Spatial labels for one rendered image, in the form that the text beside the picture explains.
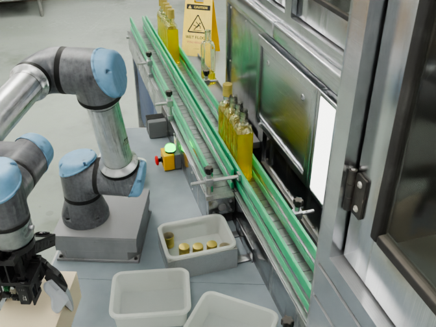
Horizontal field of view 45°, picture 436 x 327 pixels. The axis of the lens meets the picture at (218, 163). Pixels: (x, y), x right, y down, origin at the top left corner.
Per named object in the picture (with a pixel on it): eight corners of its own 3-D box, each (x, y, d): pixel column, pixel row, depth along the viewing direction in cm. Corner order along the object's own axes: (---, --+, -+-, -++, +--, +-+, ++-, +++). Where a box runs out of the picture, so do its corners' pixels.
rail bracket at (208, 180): (241, 195, 175) (242, 164, 168) (192, 204, 171) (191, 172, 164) (238, 190, 177) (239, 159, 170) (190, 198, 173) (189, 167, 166)
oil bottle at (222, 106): (235, 154, 198) (237, 103, 186) (221, 156, 196) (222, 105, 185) (231, 146, 202) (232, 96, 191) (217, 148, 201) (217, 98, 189)
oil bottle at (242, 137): (252, 179, 184) (254, 126, 172) (237, 181, 182) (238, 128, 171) (246, 170, 188) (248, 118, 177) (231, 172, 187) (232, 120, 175)
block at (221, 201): (235, 213, 178) (235, 196, 174) (209, 218, 176) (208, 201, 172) (232, 207, 181) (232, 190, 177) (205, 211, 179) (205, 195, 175)
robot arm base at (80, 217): (58, 231, 164) (52, 205, 158) (67, 202, 177) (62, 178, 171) (106, 229, 165) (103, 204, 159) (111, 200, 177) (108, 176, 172)
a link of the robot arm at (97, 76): (106, 172, 170) (63, 35, 127) (152, 175, 168) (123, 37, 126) (97, 202, 162) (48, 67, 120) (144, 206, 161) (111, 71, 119)
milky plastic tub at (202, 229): (237, 266, 165) (238, 245, 160) (169, 281, 160) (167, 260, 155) (222, 231, 179) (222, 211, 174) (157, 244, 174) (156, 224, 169)
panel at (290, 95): (391, 284, 128) (420, 169, 110) (381, 287, 127) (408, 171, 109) (261, 119, 200) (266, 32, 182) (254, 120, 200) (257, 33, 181)
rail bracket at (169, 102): (174, 121, 221) (172, 92, 214) (157, 123, 219) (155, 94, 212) (172, 117, 224) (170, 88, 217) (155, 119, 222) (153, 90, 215)
